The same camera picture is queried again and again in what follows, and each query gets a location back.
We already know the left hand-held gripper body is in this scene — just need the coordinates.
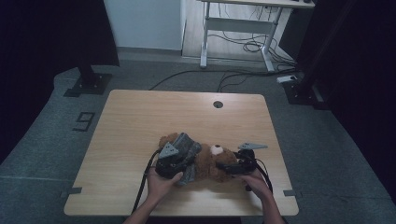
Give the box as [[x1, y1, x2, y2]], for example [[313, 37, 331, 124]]
[[154, 141, 189, 180]]

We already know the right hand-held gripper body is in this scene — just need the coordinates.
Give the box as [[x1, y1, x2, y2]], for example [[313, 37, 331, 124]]
[[231, 142, 269, 175]]

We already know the brown plush teddy bear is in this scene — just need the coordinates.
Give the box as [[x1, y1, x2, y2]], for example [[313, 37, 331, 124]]
[[158, 133, 240, 185]]

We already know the grey denim doll garment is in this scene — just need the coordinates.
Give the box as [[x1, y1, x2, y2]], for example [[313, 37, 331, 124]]
[[172, 132, 203, 188]]

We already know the person's left hand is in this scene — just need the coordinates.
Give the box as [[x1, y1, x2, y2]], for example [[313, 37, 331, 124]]
[[146, 167, 185, 203]]

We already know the person's right hand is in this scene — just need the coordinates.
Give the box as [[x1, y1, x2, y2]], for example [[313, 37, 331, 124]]
[[233, 168, 269, 203]]

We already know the grey tape strip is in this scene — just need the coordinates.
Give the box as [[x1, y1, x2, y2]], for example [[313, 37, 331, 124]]
[[60, 186, 83, 199], [283, 189, 304, 199]]

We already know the white power strip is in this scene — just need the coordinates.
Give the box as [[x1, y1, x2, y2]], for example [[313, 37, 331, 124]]
[[276, 75, 299, 85]]

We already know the black stand with slanted pole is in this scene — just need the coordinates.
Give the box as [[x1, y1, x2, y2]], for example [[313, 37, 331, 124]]
[[282, 0, 358, 111]]

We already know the black tape floor marking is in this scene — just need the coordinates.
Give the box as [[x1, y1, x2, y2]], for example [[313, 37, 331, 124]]
[[72, 111, 96, 133]]

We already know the dark curtain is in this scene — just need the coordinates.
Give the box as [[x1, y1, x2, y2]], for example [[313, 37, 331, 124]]
[[0, 0, 120, 164], [281, 0, 396, 197]]

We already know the right hand-held gripper black cable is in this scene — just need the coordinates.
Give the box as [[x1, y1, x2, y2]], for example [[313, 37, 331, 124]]
[[245, 156, 275, 194]]

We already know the hand-held gripper black cable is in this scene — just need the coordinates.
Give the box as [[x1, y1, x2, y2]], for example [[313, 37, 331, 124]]
[[131, 148, 164, 215], [245, 156, 275, 194]]

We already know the left hand-held gripper black cable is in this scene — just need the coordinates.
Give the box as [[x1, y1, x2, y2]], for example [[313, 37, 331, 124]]
[[131, 148, 164, 215]]

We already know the short black floor cable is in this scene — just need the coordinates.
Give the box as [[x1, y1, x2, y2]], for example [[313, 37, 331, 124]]
[[217, 72, 254, 93]]

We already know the long black floor cable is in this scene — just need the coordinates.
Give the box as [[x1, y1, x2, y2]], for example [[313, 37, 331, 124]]
[[148, 68, 300, 91]]

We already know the tangle of black cables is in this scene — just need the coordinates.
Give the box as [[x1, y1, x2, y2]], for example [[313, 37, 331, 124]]
[[207, 4, 297, 72]]

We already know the black stand with base plate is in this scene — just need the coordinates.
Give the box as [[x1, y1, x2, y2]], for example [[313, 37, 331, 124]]
[[63, 63, 113, 98]]

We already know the white desk frame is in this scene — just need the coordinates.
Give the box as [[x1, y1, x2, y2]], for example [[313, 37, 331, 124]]
[[197, 0, 316, 73]]

